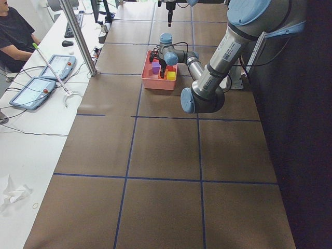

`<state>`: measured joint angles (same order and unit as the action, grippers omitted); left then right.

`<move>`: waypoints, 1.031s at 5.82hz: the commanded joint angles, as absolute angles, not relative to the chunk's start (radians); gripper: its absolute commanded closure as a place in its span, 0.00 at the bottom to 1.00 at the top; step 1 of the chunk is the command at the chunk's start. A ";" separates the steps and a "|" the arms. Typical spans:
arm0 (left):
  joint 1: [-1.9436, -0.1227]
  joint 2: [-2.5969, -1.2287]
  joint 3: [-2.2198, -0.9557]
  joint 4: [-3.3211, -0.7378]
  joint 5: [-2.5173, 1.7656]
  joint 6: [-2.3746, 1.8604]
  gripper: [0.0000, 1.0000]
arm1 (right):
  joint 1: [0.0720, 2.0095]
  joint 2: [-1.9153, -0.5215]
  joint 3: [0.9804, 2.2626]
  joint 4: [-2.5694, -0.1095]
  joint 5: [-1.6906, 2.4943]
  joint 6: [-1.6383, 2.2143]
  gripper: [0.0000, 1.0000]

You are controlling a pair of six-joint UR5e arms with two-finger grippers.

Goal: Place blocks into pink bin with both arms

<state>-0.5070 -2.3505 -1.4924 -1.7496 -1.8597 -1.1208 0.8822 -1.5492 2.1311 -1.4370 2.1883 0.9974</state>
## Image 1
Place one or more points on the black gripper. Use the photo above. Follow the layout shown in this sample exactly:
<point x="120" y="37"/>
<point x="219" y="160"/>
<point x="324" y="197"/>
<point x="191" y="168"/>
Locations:
<point x="169" y="12"/>
<point x="162" y="68"/>

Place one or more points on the purple foam block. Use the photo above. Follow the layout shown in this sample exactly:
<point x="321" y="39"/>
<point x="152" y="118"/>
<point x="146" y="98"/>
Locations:
<point x="155" y="67"/>

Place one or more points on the yellow foam block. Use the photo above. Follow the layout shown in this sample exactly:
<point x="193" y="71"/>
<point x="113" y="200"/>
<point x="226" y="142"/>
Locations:
<point x="171" y="75"/>

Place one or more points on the orange foam block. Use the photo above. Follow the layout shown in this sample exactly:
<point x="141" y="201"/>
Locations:
<point x="153" y="74"/>

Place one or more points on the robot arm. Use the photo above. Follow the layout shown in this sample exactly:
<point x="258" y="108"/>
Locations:
<point x="247" y="20"/>
<point x="182" y="4"/>

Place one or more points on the pink plastic bin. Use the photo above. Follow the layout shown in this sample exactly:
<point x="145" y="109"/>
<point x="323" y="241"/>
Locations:
<point x="159" y="84"/>

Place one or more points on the white reacher grabber stick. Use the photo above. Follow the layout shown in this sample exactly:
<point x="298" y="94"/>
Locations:
<point x="68" y="94"/>

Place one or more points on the far teach pendant tablet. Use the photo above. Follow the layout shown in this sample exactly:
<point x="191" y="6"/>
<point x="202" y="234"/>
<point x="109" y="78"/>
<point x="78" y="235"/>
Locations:
<point x="62" y="64"/>

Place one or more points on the teach pendant tablet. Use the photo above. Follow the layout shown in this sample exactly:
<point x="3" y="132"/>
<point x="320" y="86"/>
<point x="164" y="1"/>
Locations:
<point x="33" y="94"/>
<point x="62" y="64"/>

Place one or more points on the black computer mouse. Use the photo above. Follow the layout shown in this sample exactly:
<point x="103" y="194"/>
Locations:
<point x="67" y="43"/>

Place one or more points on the near teach pendant tablet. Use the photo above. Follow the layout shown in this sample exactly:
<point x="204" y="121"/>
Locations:
<point x="33" y="94"/>

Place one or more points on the person in black shirt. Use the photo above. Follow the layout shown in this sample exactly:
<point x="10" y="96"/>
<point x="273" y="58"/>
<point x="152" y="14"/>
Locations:
<point x="17" y="38"/>

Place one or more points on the crumpled white tissue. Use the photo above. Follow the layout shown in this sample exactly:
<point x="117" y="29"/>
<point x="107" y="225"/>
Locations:
<point x="12" y="193"/>

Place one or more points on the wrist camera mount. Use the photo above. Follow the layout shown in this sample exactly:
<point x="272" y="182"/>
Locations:
<point x="154" y="55"/>

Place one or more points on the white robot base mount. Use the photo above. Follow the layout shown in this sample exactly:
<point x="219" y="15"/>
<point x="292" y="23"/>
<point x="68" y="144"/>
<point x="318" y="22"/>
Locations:
<point x="234" y="81"/>

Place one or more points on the aluminium frame post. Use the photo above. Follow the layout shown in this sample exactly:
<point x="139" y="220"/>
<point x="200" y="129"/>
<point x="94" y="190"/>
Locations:
<point x="79" y="38"/>

